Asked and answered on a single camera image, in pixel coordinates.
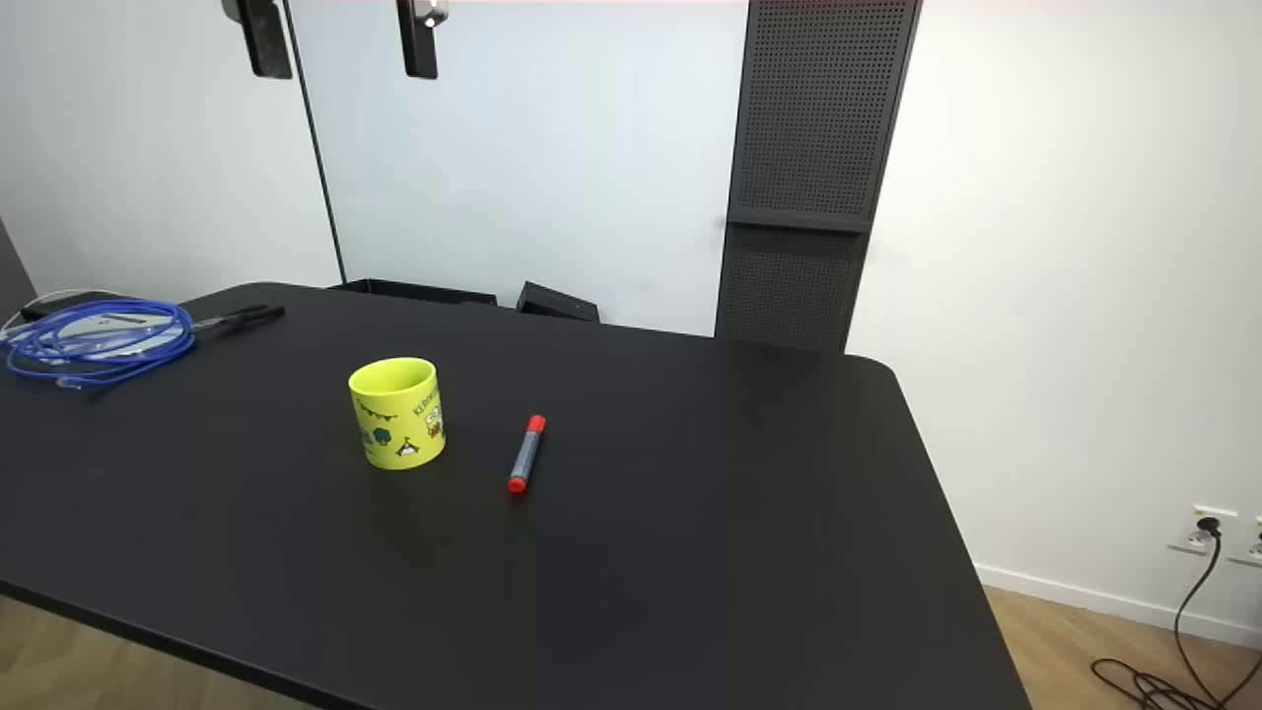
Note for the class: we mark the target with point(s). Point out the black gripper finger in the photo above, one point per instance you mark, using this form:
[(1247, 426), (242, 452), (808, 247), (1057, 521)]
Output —
[(419, 42), (263, 42)]

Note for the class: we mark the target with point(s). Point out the marker with red cap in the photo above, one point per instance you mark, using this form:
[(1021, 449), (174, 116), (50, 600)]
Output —
[(528, 456)]

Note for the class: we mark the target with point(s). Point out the yellow printed mug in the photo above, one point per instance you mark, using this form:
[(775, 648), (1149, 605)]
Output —
[(399, 425)]

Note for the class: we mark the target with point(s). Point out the white board panel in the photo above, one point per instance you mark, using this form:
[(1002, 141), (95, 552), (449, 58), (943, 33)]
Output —
[(528, 142)]

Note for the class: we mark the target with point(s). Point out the long flat black case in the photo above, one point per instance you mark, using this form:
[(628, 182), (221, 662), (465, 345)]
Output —
[(419, 295)]

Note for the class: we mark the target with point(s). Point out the small black box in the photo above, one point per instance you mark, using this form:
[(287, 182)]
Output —
[(559, 303)]

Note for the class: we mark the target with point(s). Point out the dark perforated pillar panel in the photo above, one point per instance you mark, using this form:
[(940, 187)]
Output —
[(802, 159)]

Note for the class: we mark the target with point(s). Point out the white wall outlet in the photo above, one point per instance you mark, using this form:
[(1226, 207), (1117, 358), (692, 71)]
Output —
[(1211, 530)]

